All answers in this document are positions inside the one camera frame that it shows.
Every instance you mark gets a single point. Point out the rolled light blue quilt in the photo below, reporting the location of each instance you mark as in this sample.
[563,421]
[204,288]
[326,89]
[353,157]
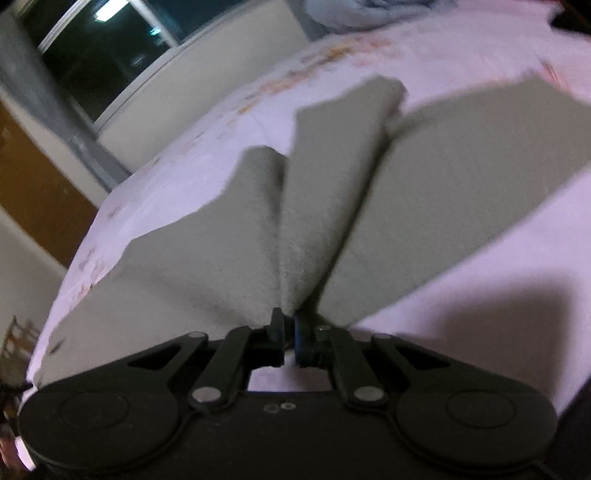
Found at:
[360,13]

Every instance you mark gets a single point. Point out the window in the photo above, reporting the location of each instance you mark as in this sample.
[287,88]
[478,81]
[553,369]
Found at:
[106,55]

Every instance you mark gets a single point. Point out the wooden chair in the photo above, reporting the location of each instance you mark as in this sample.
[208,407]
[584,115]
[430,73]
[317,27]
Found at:
[18,341]

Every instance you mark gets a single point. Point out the brown wooden door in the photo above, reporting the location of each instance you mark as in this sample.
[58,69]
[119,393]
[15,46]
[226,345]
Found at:
[32,184]

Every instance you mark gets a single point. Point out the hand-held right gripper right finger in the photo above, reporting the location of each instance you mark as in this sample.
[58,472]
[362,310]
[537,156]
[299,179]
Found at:
[300,334]

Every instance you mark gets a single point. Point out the pink floral blanket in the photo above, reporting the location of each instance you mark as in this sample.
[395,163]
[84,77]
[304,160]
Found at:
[184,175]

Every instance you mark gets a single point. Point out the grey-green pants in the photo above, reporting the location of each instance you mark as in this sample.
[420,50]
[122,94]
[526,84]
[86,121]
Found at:
[323,207]

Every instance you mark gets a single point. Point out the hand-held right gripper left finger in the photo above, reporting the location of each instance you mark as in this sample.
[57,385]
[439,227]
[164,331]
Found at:
[277,330]

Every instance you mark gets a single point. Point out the grey curtain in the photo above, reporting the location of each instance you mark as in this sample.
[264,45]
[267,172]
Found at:
[37,78]

